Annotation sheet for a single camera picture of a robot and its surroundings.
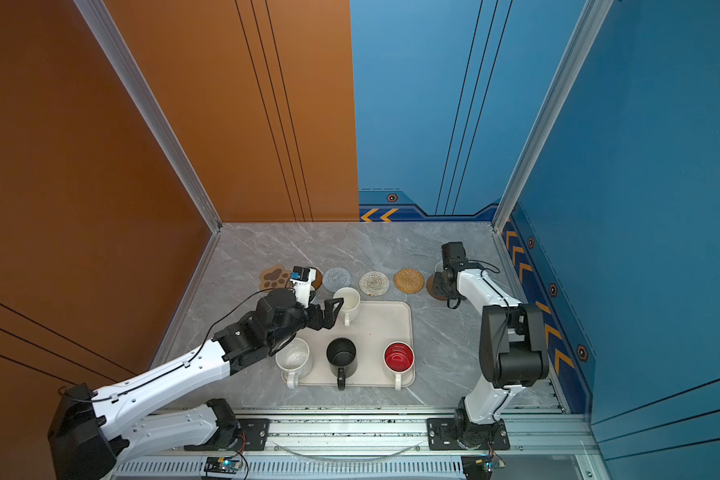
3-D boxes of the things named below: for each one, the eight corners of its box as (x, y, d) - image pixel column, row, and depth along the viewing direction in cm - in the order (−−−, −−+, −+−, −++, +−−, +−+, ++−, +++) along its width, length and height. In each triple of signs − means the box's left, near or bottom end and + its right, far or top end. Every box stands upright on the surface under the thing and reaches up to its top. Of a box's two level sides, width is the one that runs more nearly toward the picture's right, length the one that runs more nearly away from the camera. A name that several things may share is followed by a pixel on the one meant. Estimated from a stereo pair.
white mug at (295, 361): (276, 373, 85) (267, 362, 77) (302, 345, 90) (296, 333, 83) (297, 394, 81) (289, 384, 74) (323, 363, 86) (319, 352, 79)
